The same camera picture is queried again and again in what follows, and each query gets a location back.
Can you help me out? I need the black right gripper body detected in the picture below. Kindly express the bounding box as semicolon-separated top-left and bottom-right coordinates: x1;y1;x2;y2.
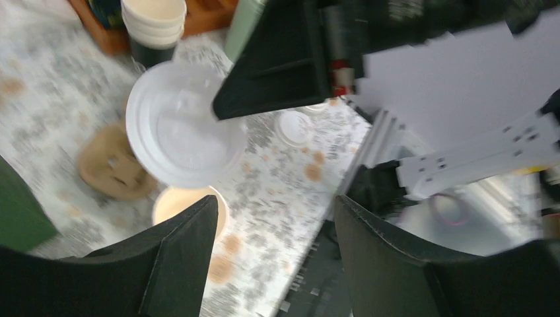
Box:
317;1;559;96

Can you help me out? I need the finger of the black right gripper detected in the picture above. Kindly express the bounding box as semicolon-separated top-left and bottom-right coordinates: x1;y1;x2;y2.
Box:
213;1;332;120

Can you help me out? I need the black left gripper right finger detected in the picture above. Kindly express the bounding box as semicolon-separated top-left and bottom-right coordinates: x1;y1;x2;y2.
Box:
335;195;559;316

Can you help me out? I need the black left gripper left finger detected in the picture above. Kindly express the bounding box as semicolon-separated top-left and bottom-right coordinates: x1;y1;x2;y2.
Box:
1;195;218;316

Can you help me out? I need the single white paper cup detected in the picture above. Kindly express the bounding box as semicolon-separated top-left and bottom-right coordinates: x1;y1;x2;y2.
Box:
151;185;230;242

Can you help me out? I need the green paper bag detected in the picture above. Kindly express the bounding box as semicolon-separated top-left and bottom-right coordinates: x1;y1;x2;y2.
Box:
1;158;58;252

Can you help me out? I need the green straw holder cup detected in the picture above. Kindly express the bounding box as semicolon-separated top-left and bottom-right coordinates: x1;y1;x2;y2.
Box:
224;0;267;63

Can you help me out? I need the stack of paper cups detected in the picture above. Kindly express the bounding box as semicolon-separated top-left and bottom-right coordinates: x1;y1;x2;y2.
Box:
121;0;187;70

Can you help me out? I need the floral table mat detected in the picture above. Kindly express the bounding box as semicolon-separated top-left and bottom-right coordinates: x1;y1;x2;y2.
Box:
1;1;370;316

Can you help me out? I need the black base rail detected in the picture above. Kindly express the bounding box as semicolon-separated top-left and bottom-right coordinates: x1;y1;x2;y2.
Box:
276;221;352;317

